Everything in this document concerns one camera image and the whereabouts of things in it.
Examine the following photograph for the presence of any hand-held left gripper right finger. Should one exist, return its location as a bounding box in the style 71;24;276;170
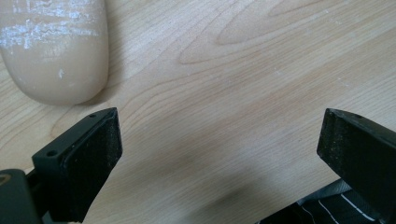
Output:
316;107;396;222

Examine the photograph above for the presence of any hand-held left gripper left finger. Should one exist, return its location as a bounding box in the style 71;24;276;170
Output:
31;106;123;224

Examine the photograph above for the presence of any dark striped cloth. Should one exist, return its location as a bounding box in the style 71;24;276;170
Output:
255;178;387;224

